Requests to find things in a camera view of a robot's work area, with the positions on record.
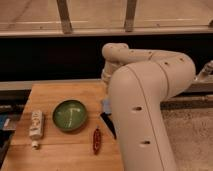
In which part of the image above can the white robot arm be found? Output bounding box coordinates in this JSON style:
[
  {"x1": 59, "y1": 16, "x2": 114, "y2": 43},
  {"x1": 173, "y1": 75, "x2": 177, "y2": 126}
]
[{"x1": 102, "y1": 43, "x2": 196, "y2": 171}]

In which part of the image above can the green ceramic bowl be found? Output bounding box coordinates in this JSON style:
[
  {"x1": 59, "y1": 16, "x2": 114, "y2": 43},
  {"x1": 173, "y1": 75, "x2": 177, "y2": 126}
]
[{"x1": 52, "y1": 100, "x2": 88, "y2": 132}]

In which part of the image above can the red chili pepper toy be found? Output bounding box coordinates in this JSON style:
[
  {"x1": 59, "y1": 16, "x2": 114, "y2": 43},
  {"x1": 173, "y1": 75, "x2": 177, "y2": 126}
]
[{"x1": 93, "y1": 127, "x2": 101, "y2": 155}]

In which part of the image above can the white tube with cap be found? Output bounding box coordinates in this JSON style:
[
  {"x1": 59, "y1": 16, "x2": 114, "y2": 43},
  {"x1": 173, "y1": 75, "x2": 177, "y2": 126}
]
[{"x1": 29, "y1": 110, "x2": 44, "y2": 149}]

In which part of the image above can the right metal window post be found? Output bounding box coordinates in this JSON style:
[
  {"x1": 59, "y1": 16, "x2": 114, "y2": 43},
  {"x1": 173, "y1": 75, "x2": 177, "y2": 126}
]
[{"x1": 124, "y1": 0, "x2": 137, "y2": 32}]

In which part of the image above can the metal window post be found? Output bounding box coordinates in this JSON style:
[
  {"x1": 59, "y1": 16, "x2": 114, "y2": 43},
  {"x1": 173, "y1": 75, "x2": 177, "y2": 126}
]
[
  {"x1": 57, "y1": 0, "x2": 72, "y2": 34},
  {"x1": 124, "y1": 0, "x2": 137, "y2": 32}
]

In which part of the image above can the left metal window post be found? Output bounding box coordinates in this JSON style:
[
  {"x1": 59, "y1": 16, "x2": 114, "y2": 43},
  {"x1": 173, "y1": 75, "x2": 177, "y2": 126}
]
[{"x1": 57, "y1": 0, "x2": 72, "y2": 34}]

